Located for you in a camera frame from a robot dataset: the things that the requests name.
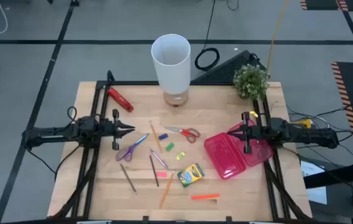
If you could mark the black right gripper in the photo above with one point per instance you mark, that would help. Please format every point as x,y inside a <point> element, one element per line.
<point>247,147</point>

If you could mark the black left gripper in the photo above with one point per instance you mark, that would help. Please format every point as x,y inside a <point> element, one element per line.
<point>116,115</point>

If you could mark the orange pencil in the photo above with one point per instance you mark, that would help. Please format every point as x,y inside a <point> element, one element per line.
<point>155,137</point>
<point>167,188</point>

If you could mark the blue eraser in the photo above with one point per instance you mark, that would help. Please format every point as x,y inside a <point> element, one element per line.
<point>163,136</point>

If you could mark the purple pen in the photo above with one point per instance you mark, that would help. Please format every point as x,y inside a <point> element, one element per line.
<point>159,159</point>

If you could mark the green eraser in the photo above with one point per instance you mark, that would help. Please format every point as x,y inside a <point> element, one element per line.
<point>170,147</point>

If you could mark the dark brown pencil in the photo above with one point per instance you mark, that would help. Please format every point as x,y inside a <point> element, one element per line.
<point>128,179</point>

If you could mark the black pencil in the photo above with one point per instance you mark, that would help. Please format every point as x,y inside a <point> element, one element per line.
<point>154,171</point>

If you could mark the pink eraser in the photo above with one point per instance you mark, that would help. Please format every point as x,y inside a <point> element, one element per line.
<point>161,174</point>

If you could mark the yellow eraser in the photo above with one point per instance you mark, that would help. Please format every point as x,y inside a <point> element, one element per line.
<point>180,155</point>

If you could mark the yellow green crayon box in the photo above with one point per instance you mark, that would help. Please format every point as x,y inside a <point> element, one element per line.
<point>190,175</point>

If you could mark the orange highlighter marker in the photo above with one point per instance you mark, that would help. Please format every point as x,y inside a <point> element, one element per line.
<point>205,196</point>

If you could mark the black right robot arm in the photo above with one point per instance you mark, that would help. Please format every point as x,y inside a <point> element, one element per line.
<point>307,135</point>

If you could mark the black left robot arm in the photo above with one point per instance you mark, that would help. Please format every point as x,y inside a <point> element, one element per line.
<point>55,133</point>

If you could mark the yellow tape tag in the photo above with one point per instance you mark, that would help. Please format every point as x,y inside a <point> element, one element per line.
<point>253,114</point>

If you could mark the pink plastic container box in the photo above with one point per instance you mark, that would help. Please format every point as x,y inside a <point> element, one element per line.
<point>223,155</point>

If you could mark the pink plastic container lid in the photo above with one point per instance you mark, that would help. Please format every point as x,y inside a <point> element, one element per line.
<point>260,154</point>

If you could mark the red stapler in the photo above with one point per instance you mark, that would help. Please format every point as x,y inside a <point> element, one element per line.
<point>120,99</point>

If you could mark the green artificial potted plant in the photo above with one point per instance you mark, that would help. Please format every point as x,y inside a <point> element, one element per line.
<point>251,82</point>

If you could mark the black keyboard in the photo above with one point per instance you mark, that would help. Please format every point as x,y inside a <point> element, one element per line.
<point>226,70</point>

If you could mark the white table lamp wooden base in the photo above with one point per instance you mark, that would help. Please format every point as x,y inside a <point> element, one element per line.
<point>170,71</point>

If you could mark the white paper sheet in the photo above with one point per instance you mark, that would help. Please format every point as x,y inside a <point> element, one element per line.
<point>314,193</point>

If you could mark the black stand beam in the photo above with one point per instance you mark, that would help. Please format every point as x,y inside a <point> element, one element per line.
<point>335,175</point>

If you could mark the small hazard-striped black mat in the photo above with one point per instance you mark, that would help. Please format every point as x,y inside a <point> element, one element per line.
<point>319,4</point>

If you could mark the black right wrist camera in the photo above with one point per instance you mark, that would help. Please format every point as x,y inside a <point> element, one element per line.
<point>258,132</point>

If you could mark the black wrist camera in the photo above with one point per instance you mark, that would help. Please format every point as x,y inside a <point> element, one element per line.
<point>105,130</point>
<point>258,132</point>

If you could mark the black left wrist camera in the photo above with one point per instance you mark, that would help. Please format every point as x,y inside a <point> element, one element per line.
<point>105,130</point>

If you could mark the black aluminium table frame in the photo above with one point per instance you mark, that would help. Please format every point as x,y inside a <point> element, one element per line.
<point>133,83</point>

